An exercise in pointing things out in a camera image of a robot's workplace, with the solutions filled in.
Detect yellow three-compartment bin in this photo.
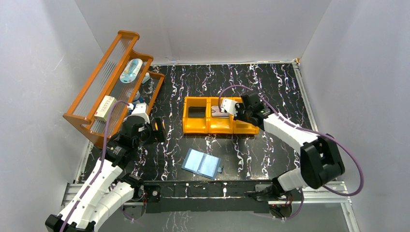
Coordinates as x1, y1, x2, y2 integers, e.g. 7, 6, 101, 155
182, 97, 259, 135

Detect blue card holder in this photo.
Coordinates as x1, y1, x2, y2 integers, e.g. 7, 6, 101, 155
182, 148, 223, 180

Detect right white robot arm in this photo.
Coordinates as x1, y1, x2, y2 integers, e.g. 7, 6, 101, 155
220, 91, 345, 201

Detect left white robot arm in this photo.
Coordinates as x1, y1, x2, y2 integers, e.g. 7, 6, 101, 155
45, 103, 166, 232

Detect silver cards in bin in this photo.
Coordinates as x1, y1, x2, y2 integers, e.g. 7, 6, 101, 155
211, 105, 229, 118

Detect white red small box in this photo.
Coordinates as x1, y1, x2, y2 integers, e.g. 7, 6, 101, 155
94, 95, 117, 122

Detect orange wooden shelf rack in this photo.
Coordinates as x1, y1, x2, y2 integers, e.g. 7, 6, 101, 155
63, 30, 153, 148

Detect small grey blue item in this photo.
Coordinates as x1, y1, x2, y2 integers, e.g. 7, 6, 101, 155
141, 72, 151, 84

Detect light blue oval case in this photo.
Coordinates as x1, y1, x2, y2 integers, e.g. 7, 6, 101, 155
119, 58, 143, 84

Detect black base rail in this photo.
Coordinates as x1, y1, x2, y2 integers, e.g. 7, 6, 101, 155
115, 180, 293, 215

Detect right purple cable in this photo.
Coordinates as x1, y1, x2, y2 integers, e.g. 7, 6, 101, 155
218, 85, 365, 197

